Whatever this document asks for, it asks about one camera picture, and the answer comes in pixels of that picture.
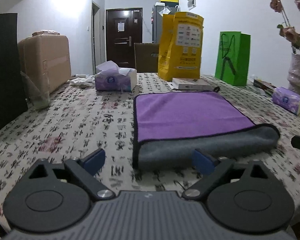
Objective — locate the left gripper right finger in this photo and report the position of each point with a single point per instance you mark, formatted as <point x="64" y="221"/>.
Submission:
<point x="244" y="198"/>

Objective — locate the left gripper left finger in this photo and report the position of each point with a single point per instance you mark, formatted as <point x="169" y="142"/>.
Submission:
<point x="53" y="197"/>

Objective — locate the purple and grey towel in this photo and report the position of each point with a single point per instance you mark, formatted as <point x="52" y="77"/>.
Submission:
<point x="170" y="127"/>

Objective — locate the small purple tissue pack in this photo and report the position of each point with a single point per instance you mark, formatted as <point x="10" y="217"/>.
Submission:
<point x="286" y="99"/>

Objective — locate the white textured vase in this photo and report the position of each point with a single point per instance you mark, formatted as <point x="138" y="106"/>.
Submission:
<point x="294" y="74"/>

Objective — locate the calligraphy print tablecloth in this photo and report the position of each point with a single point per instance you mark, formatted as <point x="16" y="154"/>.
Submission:
<point x="80" y="121"/>

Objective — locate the green paper bag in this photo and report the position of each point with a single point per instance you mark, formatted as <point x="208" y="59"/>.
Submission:
<point x="233" y="58"/>

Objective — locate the clear drinking glass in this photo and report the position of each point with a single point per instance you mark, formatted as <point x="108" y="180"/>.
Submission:
<point x="38" y="95"/>

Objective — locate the crumpled white tissue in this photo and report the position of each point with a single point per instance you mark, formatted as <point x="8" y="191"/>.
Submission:
<point x="82" y="82"/>

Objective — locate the white flat box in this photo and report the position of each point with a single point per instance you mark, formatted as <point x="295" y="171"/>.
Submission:
<point x="190" y="84"/>

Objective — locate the beige suitcase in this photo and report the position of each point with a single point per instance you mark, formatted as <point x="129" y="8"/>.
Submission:
<point x="45" y="59"/>

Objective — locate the yellow paper bag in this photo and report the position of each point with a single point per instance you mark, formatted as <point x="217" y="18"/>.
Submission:
<point x="180" y="46"/>

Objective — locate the brown cardboard box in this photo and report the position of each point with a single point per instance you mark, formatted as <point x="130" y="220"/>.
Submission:
<point x="146" y="57"/>

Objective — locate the dark brown door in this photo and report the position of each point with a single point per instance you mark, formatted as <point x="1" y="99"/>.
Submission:
<point x="123" y="30"/>

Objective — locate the grey refrigerator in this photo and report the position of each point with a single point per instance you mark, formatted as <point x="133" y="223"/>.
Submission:
<point x="159" y="10"/>

